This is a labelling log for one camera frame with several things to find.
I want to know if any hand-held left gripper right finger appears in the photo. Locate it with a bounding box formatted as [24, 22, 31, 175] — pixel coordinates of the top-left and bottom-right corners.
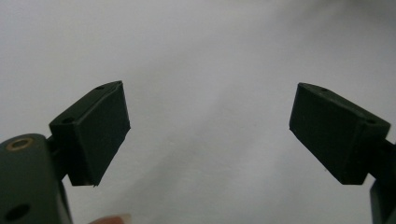
[289, 82, 391, 186]

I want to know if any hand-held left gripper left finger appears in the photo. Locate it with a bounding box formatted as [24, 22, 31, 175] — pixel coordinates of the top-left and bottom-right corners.
[49, 80, 131, 188]

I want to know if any white table sheet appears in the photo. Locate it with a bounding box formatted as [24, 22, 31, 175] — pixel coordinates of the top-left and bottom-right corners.
[0, 0, 396, 224]

